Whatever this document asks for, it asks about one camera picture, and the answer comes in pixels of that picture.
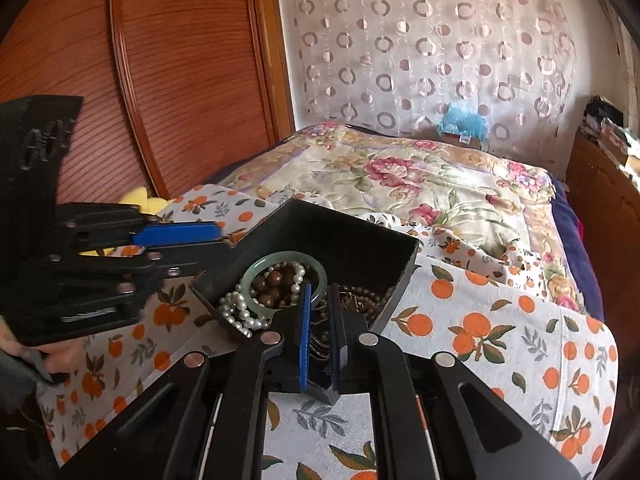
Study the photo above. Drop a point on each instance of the wooden sideboard cabinet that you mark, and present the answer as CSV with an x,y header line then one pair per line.
x,y
610,220

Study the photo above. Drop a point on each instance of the yellow plush toy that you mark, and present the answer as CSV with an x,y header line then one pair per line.
x,y
145,200

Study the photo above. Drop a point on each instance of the purple blanket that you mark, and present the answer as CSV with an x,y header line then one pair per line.
x,y
575,250

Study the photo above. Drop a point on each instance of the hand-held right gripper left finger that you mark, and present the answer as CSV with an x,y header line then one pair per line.
x,y
305,350

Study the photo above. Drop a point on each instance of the pale green jade bangle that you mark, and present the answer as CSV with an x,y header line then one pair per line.
x,y
285,257

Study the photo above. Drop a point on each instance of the pile of folded clothes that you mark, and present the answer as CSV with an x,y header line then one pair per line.
x,y
602,110

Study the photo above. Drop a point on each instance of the stack of books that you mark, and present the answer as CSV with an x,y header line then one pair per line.
x,y
622,142

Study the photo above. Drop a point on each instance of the orange fruit print bedsheet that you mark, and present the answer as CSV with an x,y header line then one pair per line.
x,y
500,370

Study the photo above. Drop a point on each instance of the person's left hand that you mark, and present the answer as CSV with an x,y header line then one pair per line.
x,y
65,357

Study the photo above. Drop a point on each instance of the black storage box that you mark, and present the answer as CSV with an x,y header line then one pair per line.
x,y
350,240

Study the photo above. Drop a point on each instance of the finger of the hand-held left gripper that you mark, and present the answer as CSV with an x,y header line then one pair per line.
x,y
175,261
175,233

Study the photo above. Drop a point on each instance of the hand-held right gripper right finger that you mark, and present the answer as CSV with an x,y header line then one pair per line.
x,y
340,370

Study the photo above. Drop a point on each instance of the floral quilt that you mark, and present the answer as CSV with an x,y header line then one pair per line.
x,y
400,170

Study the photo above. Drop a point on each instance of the wooden wardrobe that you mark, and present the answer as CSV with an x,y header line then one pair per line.
x,y
150,85

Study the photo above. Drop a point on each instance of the circle pattern lace curtain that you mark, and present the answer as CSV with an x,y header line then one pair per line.
x,y
400,35

